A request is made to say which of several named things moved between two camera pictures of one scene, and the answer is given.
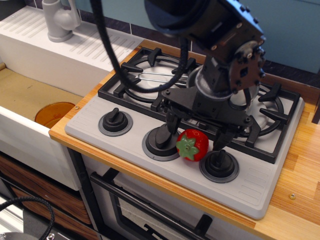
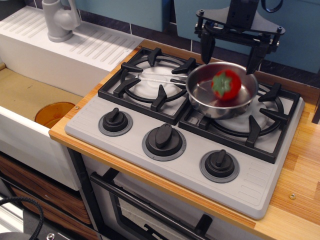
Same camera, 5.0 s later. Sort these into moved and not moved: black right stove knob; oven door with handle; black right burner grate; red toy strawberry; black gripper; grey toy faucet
Moved: red toy strawberry; black gripper
Not moved: black right burner grate; black right stove knob; grey toy faucet; oven door with handle
